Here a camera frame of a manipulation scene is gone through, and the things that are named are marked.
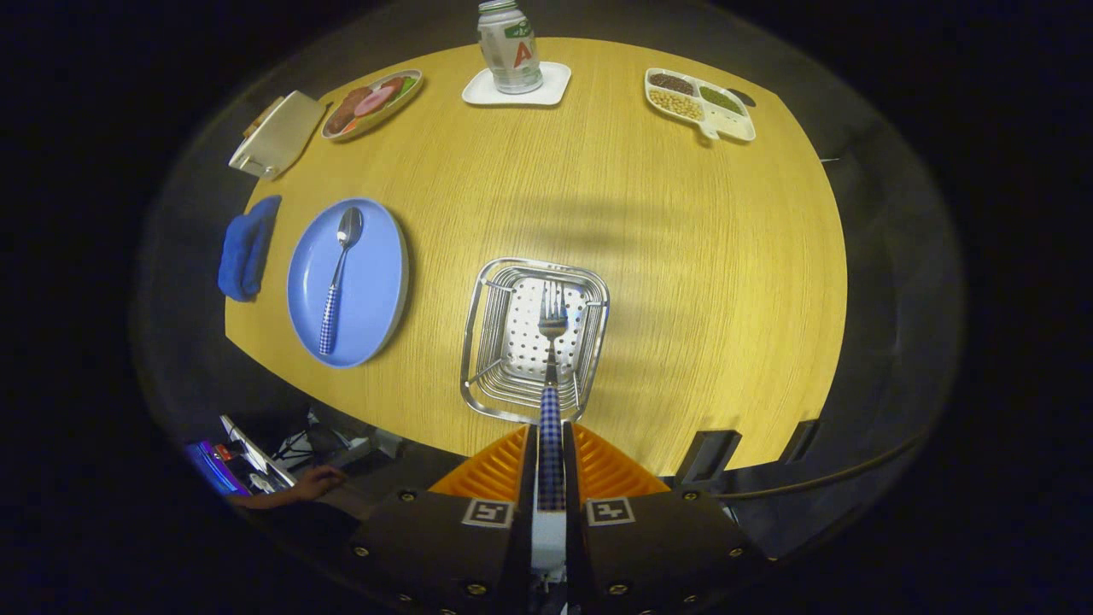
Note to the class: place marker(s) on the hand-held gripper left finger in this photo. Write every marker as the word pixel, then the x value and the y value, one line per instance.
pixel 444 547

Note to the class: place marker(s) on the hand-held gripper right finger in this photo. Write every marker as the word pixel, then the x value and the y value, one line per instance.
pixel 666 547

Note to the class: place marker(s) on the black table clamp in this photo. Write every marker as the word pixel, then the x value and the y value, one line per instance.
pixel 709 455
pixel 800 440

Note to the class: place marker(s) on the white angled panel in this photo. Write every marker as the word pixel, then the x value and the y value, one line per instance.
pixel 256 451

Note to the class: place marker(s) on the phone with lit screen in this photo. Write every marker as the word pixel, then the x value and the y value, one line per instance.
pixel 213 465

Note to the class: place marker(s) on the blue round plate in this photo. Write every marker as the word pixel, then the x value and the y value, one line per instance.
pixel 376 282

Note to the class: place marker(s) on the blue folded cloth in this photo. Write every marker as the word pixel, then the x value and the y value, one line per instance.
pixel 243 252

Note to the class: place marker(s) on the white divided tray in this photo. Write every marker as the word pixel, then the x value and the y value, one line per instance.
pixel 734 124

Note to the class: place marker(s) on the oval food plate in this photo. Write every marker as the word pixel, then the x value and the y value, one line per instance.
pixel 363 124

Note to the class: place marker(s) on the pile of yellow beans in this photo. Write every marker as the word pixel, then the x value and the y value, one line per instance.
pixel 675 104

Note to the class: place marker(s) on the white toaster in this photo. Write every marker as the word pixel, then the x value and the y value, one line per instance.
pixel 282 132

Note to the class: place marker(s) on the brown meat slice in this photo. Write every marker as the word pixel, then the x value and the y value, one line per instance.
pixel 341 113

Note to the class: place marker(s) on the pile of green beans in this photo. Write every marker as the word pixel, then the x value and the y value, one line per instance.
pixel 721 100

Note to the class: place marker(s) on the pink ham slice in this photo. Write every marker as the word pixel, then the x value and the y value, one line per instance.
pixel 373 101

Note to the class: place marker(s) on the black table grommet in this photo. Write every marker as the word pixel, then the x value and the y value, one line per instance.
pixel 743 96

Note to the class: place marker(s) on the pile of brown beans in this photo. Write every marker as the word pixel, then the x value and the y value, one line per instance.
pixel 671 83

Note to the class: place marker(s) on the green lettuce leaf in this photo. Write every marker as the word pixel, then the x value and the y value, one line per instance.
pixel 409 84

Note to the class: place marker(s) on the toast slice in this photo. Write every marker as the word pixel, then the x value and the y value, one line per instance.
pixel 260 118

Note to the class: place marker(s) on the white square coaster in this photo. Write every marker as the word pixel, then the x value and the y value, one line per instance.
pixel 551 85

